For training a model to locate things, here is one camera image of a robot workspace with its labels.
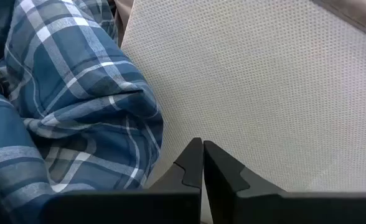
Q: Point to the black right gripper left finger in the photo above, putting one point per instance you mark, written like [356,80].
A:
[189,168]

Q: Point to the white mesh garment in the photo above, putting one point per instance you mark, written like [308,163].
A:
[264,93]

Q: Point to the blue plaid shirt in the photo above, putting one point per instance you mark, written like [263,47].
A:
[77,93]

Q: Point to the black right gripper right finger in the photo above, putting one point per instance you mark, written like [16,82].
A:
[223,174]

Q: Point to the taupe garment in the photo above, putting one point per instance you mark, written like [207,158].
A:
[124,12]

